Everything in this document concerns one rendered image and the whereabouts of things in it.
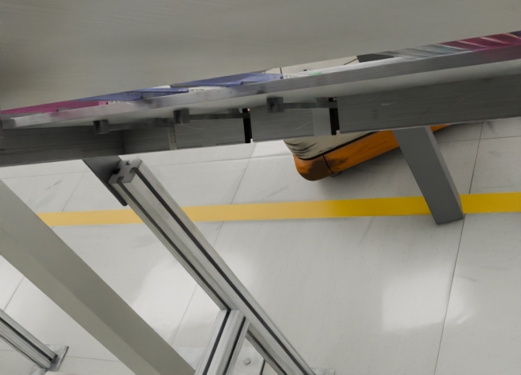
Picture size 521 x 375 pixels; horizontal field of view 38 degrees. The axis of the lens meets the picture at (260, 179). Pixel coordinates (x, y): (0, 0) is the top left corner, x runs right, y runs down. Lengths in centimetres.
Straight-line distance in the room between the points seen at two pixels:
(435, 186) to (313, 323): 37
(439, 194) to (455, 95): 78
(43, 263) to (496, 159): 96
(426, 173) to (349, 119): 69
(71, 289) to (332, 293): 57
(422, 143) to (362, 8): 118
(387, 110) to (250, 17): 55
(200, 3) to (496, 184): 144
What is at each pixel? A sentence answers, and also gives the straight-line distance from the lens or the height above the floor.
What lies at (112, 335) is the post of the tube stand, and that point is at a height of 32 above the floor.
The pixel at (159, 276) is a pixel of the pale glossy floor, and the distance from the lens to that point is 185.
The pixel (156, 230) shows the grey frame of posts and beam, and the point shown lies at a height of 53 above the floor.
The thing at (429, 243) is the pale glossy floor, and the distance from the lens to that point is 157.
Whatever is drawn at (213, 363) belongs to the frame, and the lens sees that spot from 118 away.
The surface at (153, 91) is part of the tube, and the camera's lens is 72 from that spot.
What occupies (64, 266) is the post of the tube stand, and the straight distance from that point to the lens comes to 124.
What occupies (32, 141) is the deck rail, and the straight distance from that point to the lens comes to 87.
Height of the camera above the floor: 119
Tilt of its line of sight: 39 degrees down
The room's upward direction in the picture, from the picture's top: 34 degrees counter-clockwise
